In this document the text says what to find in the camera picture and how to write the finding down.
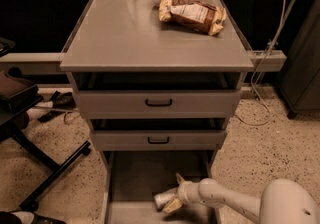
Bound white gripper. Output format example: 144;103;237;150
163;173;201;214

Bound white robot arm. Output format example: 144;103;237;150
154;174;320;224

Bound grey bottom drawer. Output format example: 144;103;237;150
102;151;218;224

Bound grey drawer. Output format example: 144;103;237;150
102;151;218;224
90;130;226;151
74;90;240;119

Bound grey middle drawer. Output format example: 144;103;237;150
90;130;226;151

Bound grey drawer cabinet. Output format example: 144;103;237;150
59;0;255;224

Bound grey top drawer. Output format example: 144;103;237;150
74;90;240;119

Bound black shoe on floor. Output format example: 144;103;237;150
38;91;75;123

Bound black white shoe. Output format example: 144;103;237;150
0;211;66;224

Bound dark cabinet at right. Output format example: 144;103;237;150
277;0;320;119

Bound brown yellow chip bag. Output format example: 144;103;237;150
158;0;226;36

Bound black chair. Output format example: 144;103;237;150
0;36;92;212

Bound white cable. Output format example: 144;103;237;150
234;0;288;127

